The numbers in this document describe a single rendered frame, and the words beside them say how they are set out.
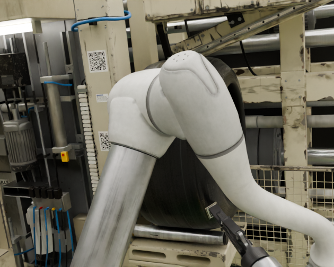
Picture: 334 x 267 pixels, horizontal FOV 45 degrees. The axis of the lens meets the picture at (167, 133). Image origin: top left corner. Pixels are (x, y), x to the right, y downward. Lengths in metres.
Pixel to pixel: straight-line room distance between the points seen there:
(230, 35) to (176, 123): 0.99
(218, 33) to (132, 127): 0.97
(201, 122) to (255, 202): 0.22
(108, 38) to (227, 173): 0.80
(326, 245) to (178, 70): 0.54
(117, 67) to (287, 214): 0.82
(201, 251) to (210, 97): 0.80
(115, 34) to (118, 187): 0.77
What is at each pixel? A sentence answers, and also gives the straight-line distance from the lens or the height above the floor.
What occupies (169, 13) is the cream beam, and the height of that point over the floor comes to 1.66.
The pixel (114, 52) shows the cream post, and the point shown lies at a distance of 1.44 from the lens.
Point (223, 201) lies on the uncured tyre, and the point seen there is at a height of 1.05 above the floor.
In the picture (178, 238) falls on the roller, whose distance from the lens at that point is 1.43.
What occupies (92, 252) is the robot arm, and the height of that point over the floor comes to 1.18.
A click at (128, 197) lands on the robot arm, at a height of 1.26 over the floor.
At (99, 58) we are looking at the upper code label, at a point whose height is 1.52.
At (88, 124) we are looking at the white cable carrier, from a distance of 1.53.
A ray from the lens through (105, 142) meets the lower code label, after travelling 1.50.
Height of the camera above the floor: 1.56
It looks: 13 degrees down
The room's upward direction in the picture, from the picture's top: 6 degrees counter-clockwise
